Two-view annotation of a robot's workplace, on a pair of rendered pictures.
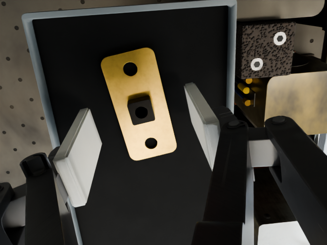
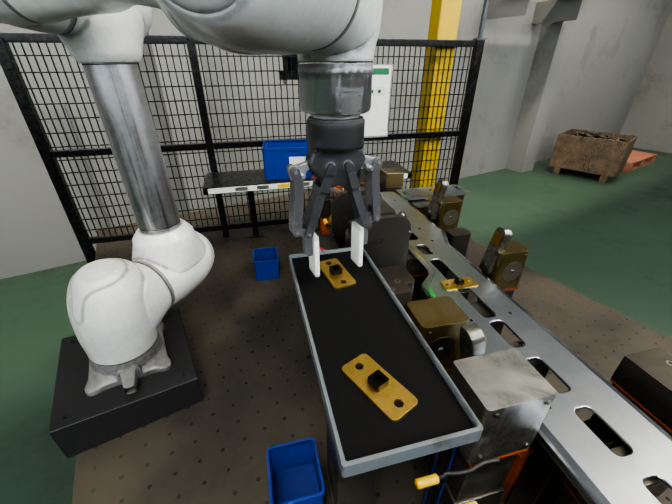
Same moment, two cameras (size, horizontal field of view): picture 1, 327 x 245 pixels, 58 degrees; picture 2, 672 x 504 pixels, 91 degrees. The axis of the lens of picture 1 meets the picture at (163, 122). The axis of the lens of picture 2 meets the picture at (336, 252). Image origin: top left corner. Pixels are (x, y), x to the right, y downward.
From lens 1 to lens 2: 54 cm
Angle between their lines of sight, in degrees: 82
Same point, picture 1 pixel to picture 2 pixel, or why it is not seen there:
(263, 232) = (461, 366)
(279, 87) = (415, 305)
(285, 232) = (480, 364)
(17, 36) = (221, 457)
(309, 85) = (431, 303)
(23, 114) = not seen: outside the picture
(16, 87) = not seen: outside the picture
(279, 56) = (401, 286)
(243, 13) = not seen: hidden behind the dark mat
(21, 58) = (219, 479)
